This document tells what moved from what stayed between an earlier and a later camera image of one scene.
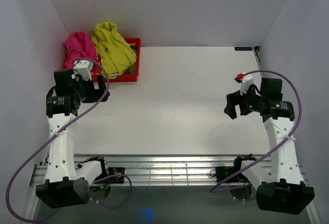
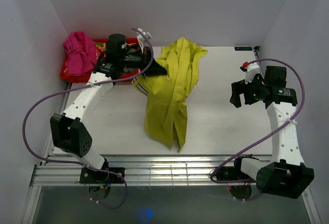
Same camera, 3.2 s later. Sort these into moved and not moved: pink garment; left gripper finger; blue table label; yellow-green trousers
Moved: yellow-green trousers; left gripper finger
Not moved: blue table label; pink garment
